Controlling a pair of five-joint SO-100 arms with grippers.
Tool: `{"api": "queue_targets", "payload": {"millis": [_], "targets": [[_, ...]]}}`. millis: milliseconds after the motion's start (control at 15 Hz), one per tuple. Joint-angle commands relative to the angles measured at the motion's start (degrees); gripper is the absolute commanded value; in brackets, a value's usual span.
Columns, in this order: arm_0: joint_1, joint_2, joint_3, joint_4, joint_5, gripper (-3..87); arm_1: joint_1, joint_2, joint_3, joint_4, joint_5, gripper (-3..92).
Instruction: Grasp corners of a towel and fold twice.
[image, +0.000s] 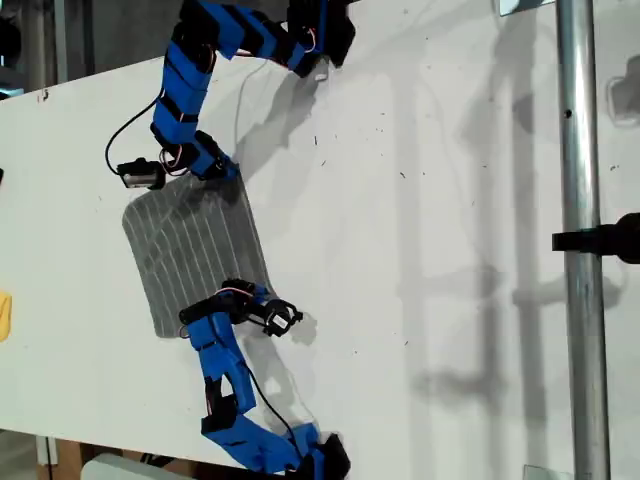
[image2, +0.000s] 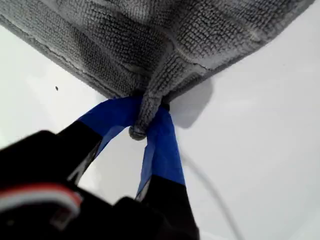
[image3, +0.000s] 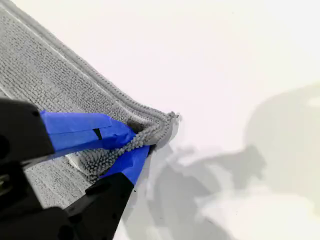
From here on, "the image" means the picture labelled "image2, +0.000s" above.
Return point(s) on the grey striped towel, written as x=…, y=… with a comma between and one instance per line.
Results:
x=150, y=45

